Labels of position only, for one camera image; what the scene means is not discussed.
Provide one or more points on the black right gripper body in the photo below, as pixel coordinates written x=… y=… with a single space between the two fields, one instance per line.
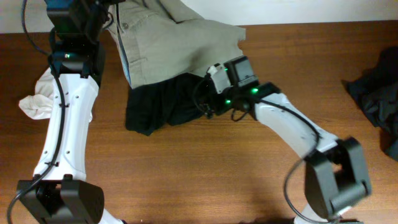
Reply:
x=208 y=101

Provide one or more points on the khaki beige shorts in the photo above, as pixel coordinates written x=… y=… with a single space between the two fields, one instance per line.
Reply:
x=159 y=40

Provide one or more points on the black garment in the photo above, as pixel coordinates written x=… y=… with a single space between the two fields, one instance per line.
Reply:
x=150 y=107

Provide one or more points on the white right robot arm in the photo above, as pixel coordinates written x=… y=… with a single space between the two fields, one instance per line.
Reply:
x=336 y=172

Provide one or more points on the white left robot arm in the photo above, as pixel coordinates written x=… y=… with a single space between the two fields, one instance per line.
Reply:
x=58 y=191

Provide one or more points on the white crumpled cloth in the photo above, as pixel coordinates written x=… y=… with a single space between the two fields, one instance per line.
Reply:
x=40 y=99

